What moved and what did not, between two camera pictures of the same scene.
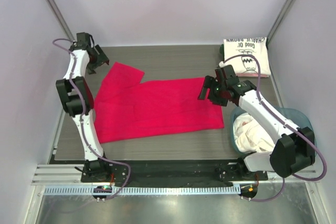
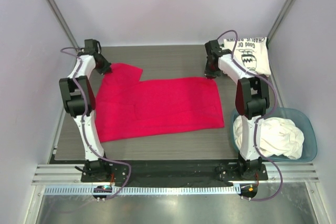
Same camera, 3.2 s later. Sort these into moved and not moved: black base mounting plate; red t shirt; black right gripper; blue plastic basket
Moved: black right gripper
Not moved: red t shirt; black base mounting plate; blue plastic basket
